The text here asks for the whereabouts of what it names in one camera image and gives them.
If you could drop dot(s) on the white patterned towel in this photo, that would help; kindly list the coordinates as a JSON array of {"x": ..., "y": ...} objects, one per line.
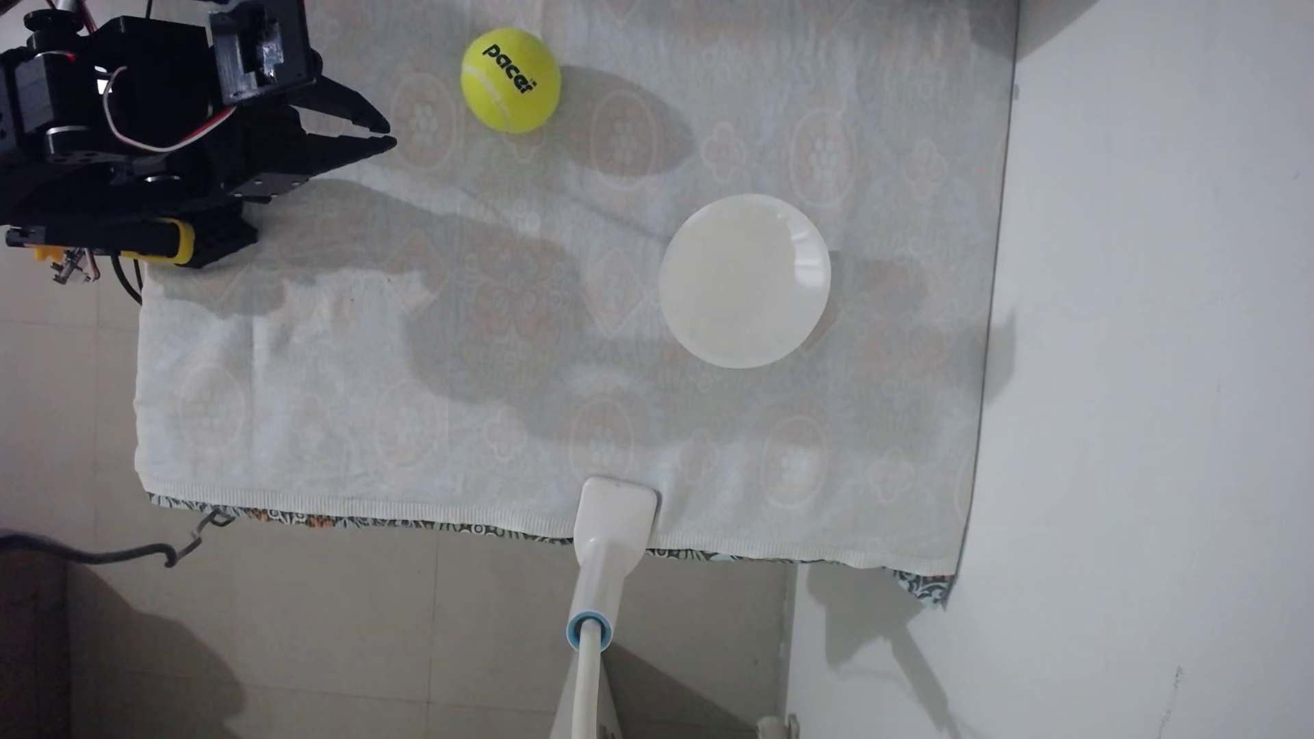
[{"x": 411, "y": 411}]

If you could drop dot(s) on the black yellow table clamp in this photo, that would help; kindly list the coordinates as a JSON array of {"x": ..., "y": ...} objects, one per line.
[{"x": 154, "y": 241}]

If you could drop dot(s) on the yellow tennis ball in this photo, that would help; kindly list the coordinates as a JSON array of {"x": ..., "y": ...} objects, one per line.
[{"x": 510, "y": 80}]

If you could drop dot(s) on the white round bowl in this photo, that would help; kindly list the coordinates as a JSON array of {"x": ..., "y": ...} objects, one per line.
[{"x": 744, "y": 280}]

